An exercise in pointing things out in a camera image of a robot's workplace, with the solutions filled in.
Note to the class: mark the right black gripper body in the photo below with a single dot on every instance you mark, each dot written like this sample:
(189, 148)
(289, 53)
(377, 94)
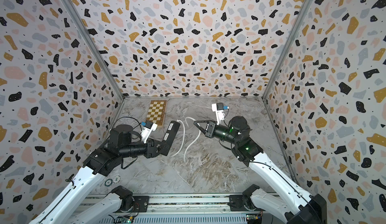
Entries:
(219, 133)

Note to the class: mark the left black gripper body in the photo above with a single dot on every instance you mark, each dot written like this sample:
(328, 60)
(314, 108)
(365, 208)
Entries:
(149, 153)

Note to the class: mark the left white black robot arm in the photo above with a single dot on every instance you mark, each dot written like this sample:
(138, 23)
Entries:
(123, 142)

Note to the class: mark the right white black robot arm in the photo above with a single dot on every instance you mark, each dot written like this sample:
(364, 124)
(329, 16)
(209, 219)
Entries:
(292, 204)

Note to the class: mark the wooden chessboard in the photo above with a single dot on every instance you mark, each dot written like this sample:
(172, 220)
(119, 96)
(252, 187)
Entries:
(156, 112)

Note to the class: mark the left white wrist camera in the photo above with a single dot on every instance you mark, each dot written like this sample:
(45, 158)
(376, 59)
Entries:
(147, 128)

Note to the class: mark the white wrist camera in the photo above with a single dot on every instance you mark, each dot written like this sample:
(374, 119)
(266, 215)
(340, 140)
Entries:
(147, 128)
(218, 109)

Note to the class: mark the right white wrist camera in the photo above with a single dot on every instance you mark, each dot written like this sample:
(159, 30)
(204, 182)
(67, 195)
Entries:
(218, 109)

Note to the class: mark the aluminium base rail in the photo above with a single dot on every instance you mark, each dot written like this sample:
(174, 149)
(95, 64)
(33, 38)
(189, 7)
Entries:
(209, 208)

